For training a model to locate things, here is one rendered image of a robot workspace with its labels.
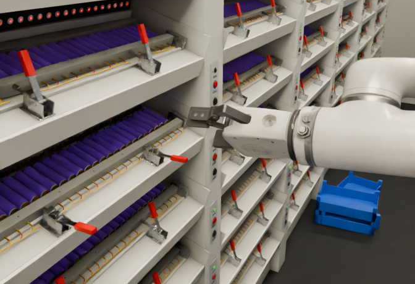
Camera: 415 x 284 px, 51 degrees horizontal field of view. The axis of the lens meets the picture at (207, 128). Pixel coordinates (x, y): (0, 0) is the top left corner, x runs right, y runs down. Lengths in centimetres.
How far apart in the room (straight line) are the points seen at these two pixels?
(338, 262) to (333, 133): 166
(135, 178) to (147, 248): 19
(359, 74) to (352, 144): 10
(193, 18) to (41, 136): 48
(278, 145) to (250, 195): 93
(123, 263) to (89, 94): 38
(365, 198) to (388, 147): 199
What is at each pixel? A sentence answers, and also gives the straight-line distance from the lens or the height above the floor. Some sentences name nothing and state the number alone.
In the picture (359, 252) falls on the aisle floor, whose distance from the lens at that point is 229.
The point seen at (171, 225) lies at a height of 75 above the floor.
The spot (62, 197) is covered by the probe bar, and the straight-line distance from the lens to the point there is 76.
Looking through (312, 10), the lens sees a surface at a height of 113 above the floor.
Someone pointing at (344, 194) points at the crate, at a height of 9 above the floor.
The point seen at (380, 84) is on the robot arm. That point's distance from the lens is 60.
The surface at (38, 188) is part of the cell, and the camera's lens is 77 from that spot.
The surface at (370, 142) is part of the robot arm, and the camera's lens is 57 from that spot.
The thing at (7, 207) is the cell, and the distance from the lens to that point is 73.
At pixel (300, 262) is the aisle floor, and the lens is 216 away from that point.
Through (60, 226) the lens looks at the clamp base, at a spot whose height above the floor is 95.
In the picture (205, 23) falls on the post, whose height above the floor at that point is 120.
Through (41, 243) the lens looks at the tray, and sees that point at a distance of 71.
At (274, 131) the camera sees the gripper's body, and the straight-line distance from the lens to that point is 59.
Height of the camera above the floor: 133
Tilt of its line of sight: 22 degrees down
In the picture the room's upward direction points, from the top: straight up
